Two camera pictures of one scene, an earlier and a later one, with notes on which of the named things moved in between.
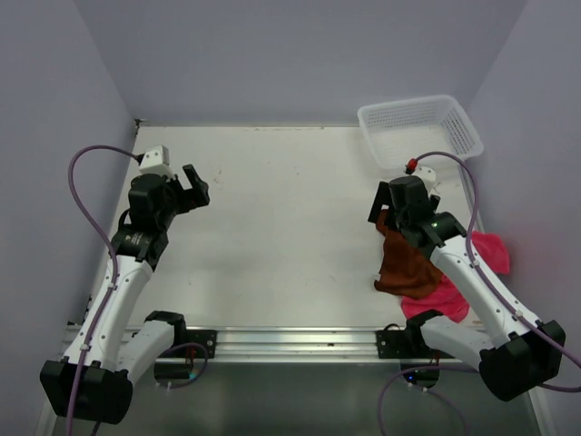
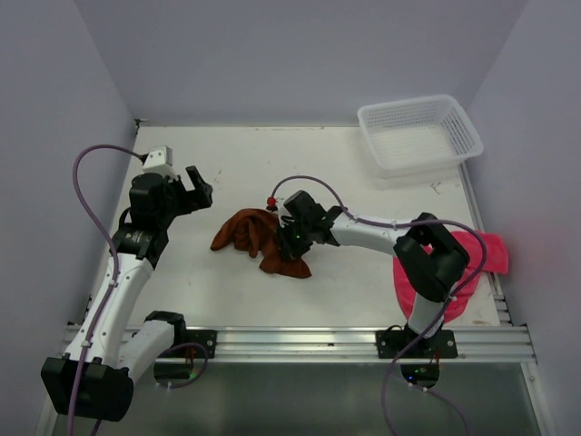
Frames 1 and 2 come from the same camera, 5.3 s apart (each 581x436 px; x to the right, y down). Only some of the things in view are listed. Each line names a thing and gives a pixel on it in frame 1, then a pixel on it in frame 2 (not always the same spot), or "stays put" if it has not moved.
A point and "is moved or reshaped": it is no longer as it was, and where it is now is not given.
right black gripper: x=383 y=197 → x=290 y=251
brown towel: x=405 y=270 is moved or reshaped
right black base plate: x=399 y=344 stays put
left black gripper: x=198 y=196 stays put
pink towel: x=491 y=251 stays put
